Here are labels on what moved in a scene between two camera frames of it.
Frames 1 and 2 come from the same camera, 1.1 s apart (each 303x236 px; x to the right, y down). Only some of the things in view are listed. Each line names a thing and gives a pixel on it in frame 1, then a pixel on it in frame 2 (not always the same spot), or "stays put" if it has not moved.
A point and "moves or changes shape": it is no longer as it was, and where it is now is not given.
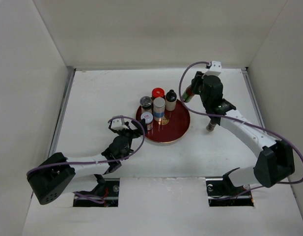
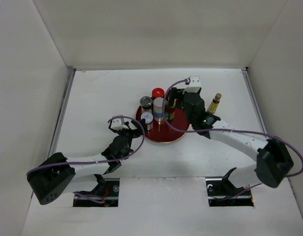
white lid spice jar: x=149 y=118 stays put
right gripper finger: x=197 y=82 to x=174 y=93
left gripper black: x=135 y=133 stays put
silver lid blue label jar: x=159 y=107 stays put
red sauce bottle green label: x=187 y=94 moves or changes shape
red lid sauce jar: x=157 y=92 stays put
